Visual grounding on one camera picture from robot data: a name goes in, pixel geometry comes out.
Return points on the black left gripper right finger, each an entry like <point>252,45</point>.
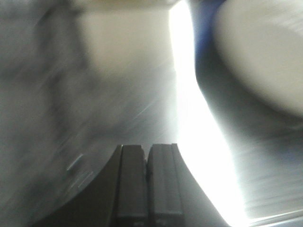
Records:
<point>175,198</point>

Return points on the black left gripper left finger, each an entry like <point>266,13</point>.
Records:
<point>116,197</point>

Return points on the cream plate on shelf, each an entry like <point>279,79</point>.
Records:
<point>261,43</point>

